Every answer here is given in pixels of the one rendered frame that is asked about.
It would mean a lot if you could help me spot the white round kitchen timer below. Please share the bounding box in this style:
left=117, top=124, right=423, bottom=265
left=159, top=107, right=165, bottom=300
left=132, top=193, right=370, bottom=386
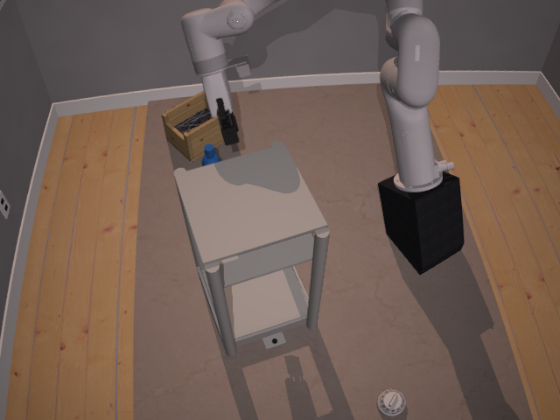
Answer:
left=376, top=389, right=406, bottom=417

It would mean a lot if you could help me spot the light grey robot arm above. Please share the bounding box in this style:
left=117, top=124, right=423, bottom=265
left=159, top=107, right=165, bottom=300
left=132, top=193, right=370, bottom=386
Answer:
left=181, top=0, right=454, bottom=193

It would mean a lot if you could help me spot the wooden crate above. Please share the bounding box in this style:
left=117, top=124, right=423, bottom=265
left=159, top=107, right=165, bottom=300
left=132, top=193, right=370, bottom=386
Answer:
left=162, top=93, right=224, bottom=162

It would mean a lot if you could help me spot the dark blue bottle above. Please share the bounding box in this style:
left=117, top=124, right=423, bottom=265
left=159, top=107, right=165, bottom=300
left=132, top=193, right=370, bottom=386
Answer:
left=202, top=144, right=221, bottom=166

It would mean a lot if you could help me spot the grey shelving unit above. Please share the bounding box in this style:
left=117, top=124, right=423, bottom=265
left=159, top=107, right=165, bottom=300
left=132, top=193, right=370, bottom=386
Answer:
left=174, top=141, right=329, bottom=357

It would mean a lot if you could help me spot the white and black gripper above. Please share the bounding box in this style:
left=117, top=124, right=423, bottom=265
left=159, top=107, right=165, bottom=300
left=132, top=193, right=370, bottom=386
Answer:
left=196, top=68, right=239, bottom=145

